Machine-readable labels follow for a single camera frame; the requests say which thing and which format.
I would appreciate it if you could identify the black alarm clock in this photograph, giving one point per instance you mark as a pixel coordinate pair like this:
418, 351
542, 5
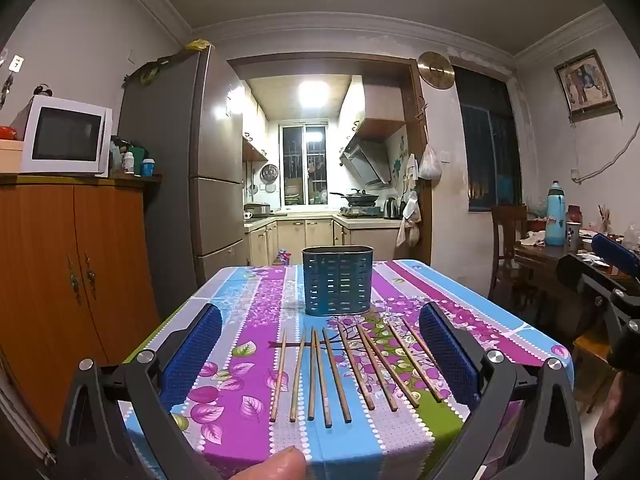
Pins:
42, 91

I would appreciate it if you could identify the grey refrigerator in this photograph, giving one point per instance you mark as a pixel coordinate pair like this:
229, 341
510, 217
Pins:
170, 160

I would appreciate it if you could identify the dark barred window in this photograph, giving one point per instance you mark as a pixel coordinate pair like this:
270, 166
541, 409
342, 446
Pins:
487, 160

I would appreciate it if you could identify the person's left hand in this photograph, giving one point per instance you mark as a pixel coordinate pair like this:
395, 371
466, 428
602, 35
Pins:
272, 466

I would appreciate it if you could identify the beige kitchen base cabinets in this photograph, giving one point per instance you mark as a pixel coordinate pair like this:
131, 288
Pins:
305, 235

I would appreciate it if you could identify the kitchen ceiling light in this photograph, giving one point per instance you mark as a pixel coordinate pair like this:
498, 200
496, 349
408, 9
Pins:
312, 92

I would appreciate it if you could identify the black wok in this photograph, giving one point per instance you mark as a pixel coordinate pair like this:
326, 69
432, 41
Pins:
357, 196

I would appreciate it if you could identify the purple floral striped tablecloth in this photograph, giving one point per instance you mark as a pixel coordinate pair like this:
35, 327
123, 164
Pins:
240, 320

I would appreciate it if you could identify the orange wooden cabinet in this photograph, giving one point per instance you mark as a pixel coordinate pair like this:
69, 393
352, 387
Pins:
50, 270

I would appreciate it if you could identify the hanging wall ornament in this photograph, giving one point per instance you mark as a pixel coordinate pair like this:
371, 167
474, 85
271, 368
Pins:
4, 85

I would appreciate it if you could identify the white microwave oven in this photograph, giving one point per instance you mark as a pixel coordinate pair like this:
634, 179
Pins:
65, 135

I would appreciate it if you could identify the green cup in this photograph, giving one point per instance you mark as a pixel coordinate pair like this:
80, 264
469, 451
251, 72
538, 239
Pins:
139, 152

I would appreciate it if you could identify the white cloth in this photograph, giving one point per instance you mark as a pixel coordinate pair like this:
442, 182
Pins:
532, 239

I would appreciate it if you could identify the kitchen wall cabinets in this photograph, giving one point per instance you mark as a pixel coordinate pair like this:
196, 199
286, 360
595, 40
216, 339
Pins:
254, 130

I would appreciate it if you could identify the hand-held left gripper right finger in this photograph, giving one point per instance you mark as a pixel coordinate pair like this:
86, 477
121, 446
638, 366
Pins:
447, 355

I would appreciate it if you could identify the steel electric kettle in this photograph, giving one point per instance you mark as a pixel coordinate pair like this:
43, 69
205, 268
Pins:
392, 207

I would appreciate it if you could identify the white medicine bottle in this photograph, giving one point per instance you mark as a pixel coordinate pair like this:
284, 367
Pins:
129, 163

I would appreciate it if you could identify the blue lidded jar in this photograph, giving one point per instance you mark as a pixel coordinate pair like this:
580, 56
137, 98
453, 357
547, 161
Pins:
148, 167

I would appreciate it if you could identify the kitchen window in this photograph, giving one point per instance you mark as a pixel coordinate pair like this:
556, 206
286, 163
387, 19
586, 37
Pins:
304, 165

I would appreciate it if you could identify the set of wooden chopsticks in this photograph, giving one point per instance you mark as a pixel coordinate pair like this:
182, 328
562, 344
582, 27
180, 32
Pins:
312, 375

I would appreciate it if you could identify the white hook with ornament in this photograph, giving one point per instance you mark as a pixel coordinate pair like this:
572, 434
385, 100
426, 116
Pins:
17, 63

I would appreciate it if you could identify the wooden chair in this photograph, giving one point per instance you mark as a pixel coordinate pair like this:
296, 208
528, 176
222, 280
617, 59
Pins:
507, 250

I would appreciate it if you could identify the framed elephant picture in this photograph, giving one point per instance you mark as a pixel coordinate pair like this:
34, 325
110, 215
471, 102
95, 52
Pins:
585, 85

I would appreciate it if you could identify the hanging white plastic bag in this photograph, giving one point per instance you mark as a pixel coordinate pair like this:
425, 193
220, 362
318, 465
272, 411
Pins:
430, 164

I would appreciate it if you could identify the blue water bottle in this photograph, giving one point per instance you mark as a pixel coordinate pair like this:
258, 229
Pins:
555, 215

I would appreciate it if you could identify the hanging round strainer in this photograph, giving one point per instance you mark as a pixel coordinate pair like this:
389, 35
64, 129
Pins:
269, 173

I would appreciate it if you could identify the steel range hood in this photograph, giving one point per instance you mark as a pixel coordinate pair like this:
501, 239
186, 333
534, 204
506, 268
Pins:
367, 160

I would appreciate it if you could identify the yellow bag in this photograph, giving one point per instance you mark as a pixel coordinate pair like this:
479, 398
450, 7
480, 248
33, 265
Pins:
197, 44

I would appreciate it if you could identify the beige cardboard box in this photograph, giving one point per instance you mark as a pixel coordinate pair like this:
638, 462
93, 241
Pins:
10, 157

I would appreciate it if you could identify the green artificial plant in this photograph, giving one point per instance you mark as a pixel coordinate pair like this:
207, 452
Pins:
150, 71

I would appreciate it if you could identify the thermos cup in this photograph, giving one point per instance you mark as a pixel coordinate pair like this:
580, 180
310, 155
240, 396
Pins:
573, 227

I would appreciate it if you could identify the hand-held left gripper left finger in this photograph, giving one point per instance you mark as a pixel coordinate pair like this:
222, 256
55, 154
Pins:
192, 355

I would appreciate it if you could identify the bottles on floor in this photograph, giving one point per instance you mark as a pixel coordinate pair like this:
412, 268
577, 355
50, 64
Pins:
283, 257

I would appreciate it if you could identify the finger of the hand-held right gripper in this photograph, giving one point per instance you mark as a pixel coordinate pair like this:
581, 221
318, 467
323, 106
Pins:
580, 275
615, 257

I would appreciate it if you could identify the hanging kitchen cloths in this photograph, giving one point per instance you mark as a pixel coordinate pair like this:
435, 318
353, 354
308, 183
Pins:
411, 210

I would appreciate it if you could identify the blue perforated utensil holder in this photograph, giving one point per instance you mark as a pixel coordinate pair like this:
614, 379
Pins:
337, 280

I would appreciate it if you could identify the gas stove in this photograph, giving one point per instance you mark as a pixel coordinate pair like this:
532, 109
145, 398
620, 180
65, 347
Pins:
360, 210

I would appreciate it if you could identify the gold wall clock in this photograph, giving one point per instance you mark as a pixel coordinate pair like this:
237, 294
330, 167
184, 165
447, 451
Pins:
435, 69

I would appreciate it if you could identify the red round container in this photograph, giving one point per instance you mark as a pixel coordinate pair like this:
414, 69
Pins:
6, 132

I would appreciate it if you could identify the wooden dining table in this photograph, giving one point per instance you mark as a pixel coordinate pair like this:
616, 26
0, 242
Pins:
540, 262

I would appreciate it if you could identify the wooden stool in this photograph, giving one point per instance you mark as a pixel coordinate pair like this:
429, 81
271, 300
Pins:
592, 355

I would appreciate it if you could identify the person's right forearm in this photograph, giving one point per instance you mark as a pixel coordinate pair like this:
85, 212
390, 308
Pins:
620, 415

